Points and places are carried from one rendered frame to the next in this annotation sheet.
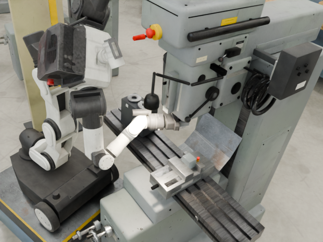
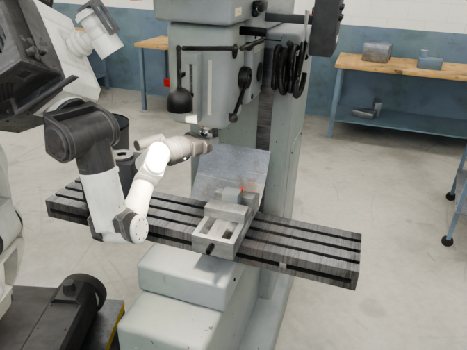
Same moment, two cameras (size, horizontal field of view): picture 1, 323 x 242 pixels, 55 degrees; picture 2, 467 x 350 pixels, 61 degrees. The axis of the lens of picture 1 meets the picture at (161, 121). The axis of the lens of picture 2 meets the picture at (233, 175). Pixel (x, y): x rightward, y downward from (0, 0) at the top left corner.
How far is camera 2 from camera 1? 69 cm
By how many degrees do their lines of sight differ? 28
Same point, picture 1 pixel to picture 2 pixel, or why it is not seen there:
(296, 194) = not seen: hidden behind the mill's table
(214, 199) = (287, 232)
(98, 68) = (76, 65)
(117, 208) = (154, 321)
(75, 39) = (24, 10)
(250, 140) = (282, 148)
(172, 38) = not seen: outside the picture
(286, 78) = (333, 23)
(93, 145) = (112, 203)
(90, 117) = (98, 148)
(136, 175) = (158, 258)
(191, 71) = (224, 38)
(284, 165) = not seen: hidden behind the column
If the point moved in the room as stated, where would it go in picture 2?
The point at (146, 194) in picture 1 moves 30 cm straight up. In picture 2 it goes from (192, 273) to (192, 200)
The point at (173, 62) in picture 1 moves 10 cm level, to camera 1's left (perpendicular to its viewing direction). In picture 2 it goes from (185, 39) to (153, 40)
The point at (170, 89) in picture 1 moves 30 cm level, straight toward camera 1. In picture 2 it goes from (195, 80) to (249, 110)
